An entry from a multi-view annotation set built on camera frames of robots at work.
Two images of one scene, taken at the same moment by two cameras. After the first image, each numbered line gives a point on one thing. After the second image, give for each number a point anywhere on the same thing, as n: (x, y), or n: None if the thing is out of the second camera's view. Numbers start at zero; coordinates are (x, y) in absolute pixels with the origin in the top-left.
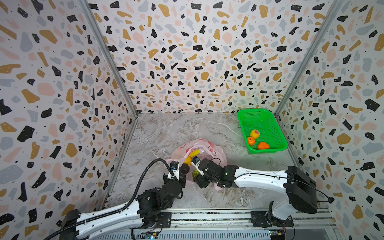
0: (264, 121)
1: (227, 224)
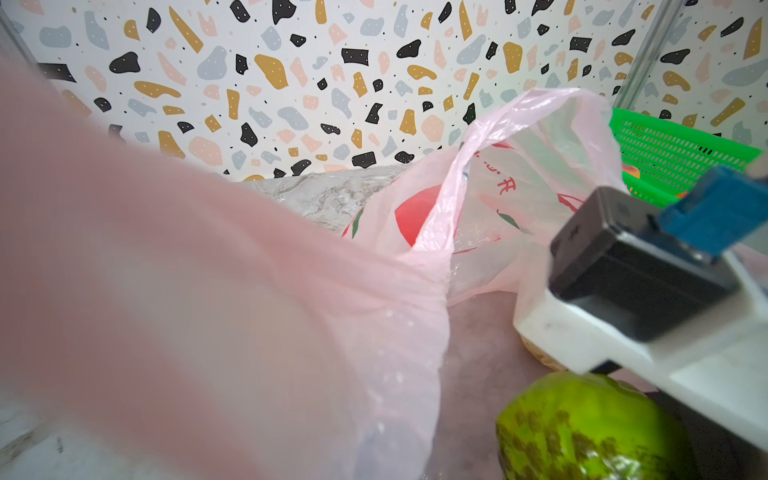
0: (660, 162)
1: None
